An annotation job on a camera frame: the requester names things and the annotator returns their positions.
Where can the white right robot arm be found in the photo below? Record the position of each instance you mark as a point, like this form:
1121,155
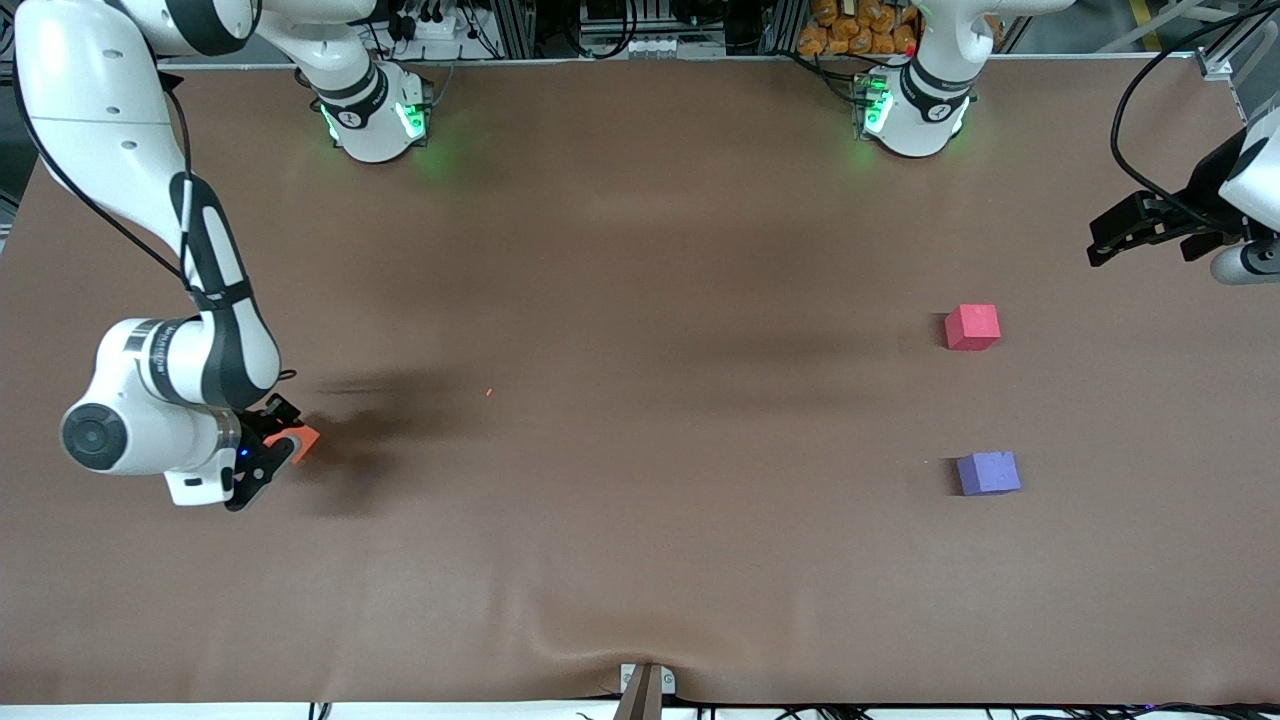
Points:
100,130

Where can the red foam block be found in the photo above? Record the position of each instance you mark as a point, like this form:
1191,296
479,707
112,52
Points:
972,326

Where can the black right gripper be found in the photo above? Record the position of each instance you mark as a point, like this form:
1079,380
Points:
256,424

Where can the orange foam block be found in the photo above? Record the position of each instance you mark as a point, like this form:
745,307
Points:
304,440

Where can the small metal edge bracket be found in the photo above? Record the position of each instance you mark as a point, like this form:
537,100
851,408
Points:
667,680

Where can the pile of orange snack bags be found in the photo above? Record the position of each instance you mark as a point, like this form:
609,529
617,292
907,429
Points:
850,30

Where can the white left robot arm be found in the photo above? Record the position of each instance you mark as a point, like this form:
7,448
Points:
915,120

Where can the brown table mat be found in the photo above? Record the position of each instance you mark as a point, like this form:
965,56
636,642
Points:
640,550

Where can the white power strip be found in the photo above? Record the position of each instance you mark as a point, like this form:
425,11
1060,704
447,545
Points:
430,25

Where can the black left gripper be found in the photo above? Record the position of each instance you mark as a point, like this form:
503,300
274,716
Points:
1203,196

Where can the purple foam block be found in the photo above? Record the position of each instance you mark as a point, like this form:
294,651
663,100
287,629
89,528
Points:
988,472

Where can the white connector strip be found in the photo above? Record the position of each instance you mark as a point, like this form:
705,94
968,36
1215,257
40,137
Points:
670,47

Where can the metal table corner bracket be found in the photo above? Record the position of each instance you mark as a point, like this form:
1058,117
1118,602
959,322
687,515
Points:
1215,66

